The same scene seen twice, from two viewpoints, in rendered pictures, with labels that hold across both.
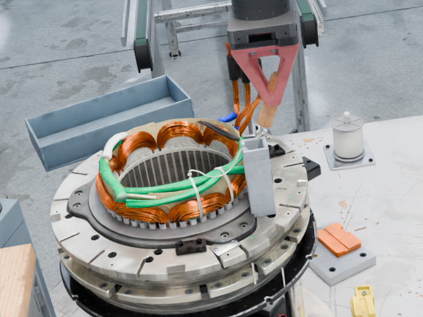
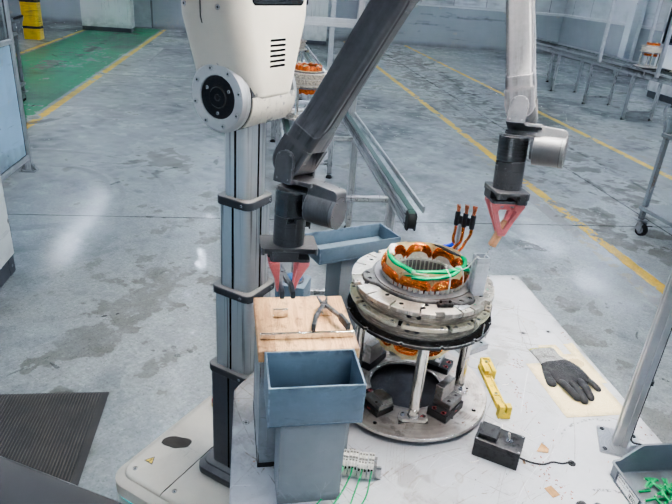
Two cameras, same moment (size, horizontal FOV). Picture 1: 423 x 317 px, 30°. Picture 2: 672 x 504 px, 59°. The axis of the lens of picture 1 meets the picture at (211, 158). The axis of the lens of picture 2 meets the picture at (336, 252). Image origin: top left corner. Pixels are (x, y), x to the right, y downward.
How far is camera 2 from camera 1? 0.57 m
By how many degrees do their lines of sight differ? 12
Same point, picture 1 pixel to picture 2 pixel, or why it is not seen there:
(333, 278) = not seen: hidden behind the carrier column
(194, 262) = (449, 311)
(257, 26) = (511, 193)
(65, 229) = (367, 289)
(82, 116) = (331, 238)
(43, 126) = not seen: hidden behind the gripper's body
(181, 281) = (437, 322)
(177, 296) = (436, 329)
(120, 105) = (352, 236)
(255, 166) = (481, 267)
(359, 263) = (480, 346)
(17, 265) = (338, 305)
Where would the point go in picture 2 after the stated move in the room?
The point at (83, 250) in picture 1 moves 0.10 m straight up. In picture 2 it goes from (383, 299) to (389, 256)
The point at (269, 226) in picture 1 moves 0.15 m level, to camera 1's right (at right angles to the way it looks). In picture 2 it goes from (481, 300) to (547, 299)
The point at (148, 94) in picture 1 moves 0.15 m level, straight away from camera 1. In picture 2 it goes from (368, 232) to (354, 213)
